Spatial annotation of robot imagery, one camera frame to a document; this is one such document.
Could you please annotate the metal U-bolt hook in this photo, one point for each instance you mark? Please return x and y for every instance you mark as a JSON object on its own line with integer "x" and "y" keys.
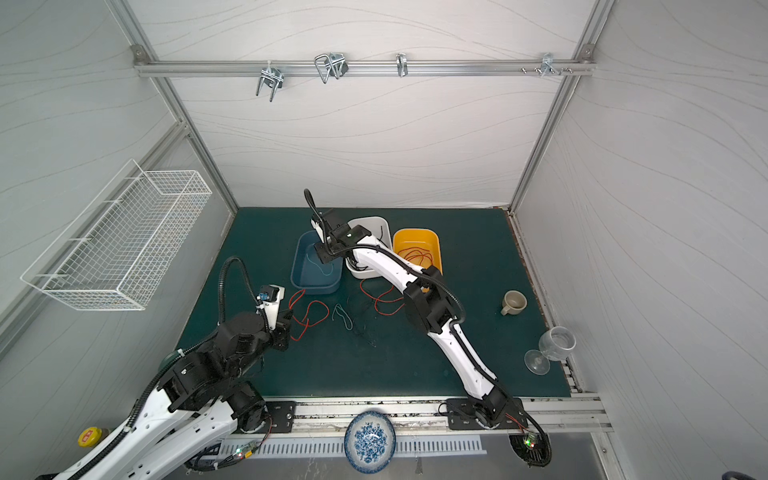
{"x": 331, "y": 65}

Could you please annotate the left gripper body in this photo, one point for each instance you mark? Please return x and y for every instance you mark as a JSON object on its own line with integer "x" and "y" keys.
{"x": 279, "y": 337}

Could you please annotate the metal clamp hook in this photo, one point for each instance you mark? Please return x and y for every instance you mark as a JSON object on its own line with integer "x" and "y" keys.
{"x": 271, "y": 79}

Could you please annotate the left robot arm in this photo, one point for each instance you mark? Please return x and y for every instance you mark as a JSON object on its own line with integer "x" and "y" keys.
{"x": 198, "y": 397}

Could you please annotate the yellow plastic bin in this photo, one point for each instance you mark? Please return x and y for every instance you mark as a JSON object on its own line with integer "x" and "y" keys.
{"x": 419, "y": 246}

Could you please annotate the aluminium crossbar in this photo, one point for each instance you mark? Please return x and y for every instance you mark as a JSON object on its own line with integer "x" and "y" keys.
{"x": 357, "y": 68}

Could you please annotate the sauce bottle yellow cap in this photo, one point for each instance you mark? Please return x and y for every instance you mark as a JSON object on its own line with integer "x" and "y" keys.
{"x": 91, "y": 437}

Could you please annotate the small metal bracket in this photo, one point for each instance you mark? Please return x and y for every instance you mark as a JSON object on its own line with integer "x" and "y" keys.
{"x": 401, "y": 65}

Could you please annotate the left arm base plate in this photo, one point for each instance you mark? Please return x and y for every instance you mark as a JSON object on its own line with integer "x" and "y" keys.
{"x": 278, "y": 417}

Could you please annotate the blue plastic bin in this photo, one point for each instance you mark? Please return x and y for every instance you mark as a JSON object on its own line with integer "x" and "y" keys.
{"x": 309, "y": 274}

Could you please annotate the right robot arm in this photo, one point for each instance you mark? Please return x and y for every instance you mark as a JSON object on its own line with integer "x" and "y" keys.
{"x": 431, "y": 308}

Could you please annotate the wine glass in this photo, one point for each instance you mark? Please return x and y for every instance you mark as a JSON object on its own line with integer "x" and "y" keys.
{"x": 536, "y": 362}

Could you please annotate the white wire basket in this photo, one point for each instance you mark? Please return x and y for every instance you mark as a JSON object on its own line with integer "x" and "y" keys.
{"x": 114, "y": 254}

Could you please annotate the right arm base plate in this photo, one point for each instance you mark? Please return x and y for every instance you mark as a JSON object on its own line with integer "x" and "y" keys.
{"x": 466, "y": 414}

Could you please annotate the beige mug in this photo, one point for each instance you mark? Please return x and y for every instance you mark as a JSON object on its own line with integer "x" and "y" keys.
{"x": 513, "y": 303}

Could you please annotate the clear glass jar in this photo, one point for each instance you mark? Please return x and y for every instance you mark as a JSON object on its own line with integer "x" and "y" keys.
{"x": 557, "y": 344}

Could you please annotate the blue white patterned plate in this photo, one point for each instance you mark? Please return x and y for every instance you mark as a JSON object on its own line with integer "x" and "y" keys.
{"x": 370, "y": 442}

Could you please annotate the white plastic bin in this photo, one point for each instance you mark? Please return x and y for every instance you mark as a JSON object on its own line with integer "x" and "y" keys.
{"x": 379, "y": 228}

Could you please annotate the metal corner hook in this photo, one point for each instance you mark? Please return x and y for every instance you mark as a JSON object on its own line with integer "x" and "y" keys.
{"x": 547, "y": 67}

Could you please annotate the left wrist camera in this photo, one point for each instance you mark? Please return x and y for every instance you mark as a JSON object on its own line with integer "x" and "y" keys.
{"x": 270, "y": 297}

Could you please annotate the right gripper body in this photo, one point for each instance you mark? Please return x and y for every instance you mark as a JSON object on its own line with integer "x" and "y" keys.
{"x": 327, "y": 252}

